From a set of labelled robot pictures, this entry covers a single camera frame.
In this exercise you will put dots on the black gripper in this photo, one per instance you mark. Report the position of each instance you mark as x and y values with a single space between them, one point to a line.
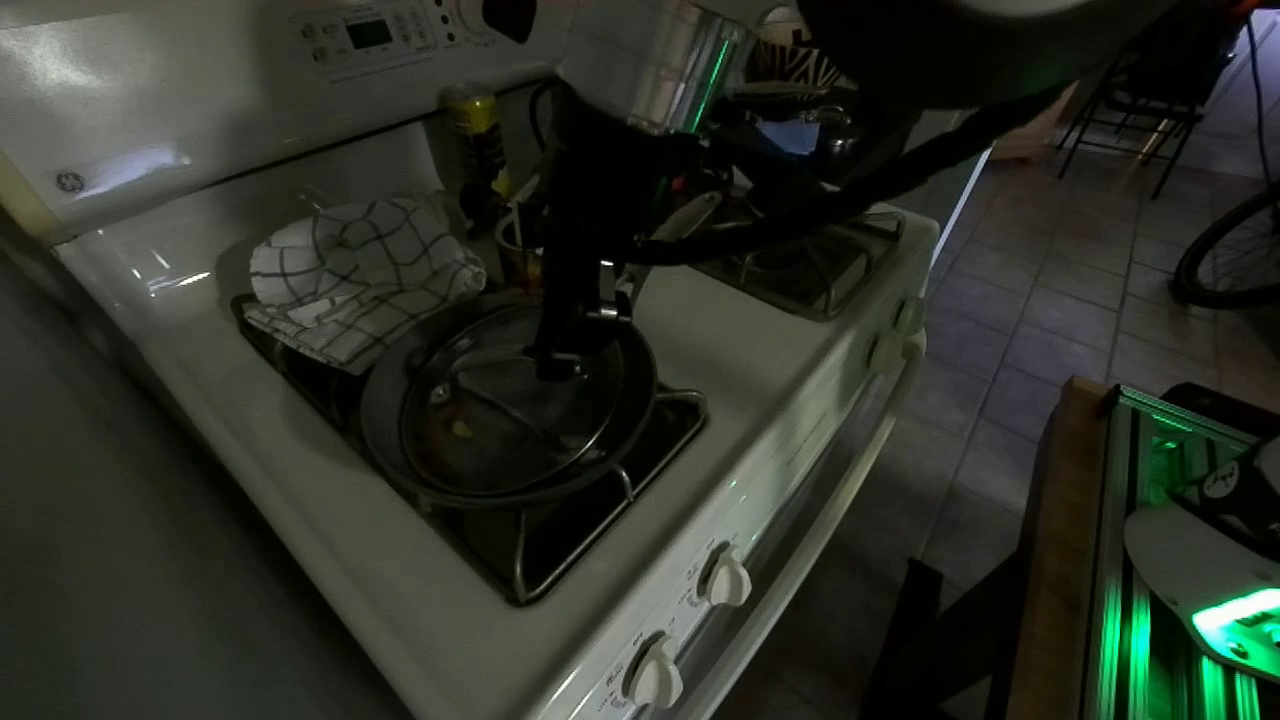
604 182

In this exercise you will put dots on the clear glass pot lid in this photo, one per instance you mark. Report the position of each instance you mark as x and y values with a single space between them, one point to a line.
480 418

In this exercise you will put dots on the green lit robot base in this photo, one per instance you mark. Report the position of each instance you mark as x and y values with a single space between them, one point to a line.
1185 578

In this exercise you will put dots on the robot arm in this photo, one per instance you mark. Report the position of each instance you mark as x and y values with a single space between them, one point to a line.
645 78

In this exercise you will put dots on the white checked tea towel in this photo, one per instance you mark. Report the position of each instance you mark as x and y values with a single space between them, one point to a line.
346 283

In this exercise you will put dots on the grey frying pan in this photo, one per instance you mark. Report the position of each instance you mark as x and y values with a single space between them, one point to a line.
387 393

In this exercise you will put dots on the white gas stove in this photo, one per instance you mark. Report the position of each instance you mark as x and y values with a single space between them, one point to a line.
152 142

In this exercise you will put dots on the dark bottle yellow cap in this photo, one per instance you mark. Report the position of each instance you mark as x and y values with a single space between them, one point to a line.
487 163

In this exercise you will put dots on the black front burner grate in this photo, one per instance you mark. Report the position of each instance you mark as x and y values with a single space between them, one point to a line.
523 551

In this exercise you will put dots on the black burner grate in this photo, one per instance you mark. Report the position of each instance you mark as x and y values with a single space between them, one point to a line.
816 273
523 551

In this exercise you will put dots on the black rear burner grate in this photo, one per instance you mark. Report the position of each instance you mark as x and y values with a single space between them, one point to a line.
816 273

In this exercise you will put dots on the stove knob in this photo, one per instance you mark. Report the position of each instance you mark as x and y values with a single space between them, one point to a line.
725 583
655 679

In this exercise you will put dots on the dish with blue items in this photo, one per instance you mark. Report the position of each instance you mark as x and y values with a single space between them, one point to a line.
816 137

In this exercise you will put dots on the front stove knob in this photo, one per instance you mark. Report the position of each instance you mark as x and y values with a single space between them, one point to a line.
655 679

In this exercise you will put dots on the zebra pattern basket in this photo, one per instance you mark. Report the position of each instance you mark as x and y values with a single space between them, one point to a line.
784 54

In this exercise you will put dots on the wooden board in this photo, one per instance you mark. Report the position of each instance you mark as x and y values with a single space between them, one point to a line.
1056 551

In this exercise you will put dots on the black chair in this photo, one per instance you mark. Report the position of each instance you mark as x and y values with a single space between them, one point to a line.
1163 78

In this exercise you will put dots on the bicycle wheel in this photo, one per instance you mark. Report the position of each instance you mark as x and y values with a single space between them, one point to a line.
1236 256

